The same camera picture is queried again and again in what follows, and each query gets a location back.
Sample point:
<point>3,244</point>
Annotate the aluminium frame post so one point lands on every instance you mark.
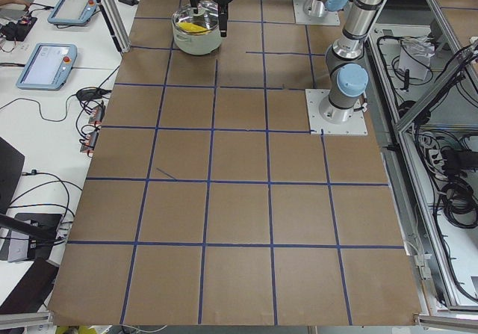
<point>115,25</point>

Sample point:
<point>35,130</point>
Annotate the near teach pendant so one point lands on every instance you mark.
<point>48,67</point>

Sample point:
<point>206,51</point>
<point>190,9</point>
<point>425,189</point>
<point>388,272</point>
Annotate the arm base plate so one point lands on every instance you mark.
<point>324,118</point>
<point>313,12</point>

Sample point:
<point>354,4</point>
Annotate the teach pendant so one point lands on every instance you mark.
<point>48,67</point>
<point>72,12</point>

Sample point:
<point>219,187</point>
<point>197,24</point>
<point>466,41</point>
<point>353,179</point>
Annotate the far teach pendant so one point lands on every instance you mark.
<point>72,12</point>

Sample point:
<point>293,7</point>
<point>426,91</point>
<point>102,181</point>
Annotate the glass pot lid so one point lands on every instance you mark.
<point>207,16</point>

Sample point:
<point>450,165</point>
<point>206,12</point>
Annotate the pale green steel pot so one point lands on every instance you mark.
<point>198,44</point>

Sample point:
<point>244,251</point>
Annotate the yellow corn cob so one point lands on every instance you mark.
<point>191,28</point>

